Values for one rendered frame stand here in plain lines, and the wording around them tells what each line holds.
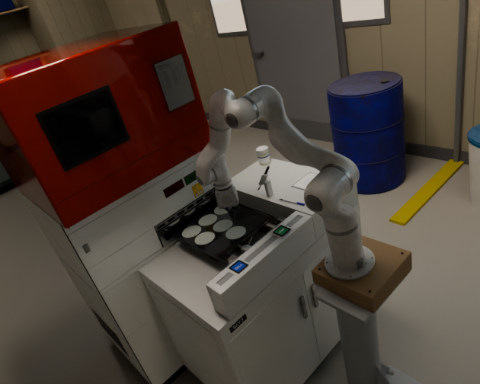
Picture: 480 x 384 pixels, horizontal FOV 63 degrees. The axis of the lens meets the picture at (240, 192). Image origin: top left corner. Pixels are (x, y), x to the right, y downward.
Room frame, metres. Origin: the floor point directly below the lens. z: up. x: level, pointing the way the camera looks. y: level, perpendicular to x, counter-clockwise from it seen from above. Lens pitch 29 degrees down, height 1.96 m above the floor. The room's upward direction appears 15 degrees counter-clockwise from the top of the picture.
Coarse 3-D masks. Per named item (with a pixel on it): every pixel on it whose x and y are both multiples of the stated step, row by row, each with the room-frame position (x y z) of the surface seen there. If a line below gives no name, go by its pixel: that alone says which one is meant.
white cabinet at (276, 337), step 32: (320, 256) 1.40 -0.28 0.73; (160, 288) 1.39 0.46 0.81; (288, 288) 1.27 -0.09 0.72; (192, 320) 1.21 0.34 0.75; (256, 320) 1.14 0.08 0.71; (288, 320) 1.24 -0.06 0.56; (320, 320) 1.36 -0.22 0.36; (192, 352) 1.35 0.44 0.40; (224, 352) 1.06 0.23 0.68; (256, 352) 1.12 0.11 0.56; (288, 352) 1.21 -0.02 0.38; (320, 352) 1.33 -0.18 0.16
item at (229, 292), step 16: (288, 224) 1.40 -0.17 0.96; (304, 224) 1.37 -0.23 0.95; (272, 240) 1.32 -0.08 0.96; (288, 240) 1.31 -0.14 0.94; (304, 240) 1.36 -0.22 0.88; (240, 256) 1.27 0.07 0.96; (256, 256) 1.24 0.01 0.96; (272, 256) 1.24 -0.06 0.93; (288, 256) 1.29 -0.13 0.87; (224, 272) 1.20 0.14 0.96; (256, 272) 1.19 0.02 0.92; (272, 272) 1.23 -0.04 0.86; (208, 288) 1.14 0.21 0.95; (224, 288) 1.11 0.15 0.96; (240, 288) 1.13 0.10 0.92; (256, 288) 1.17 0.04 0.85; (224, 304) 1.08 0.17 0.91; (240, 304) 1.12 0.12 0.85
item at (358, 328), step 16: (320, 288) 1.12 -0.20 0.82; (336, 304) 1.02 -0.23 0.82; (352, 304) 1.00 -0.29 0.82; (352, 320) 1.07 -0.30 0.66; (368, 320) 0.93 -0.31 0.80; (352, 336) 1.07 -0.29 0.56; (368, 336) 1.06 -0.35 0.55; (352, 352) 1.08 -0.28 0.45; (368, 352) 1.06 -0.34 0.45; (352, 368) 1.09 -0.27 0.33; (368, 368) 1.06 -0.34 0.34; (384, 368) 1.21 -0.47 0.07
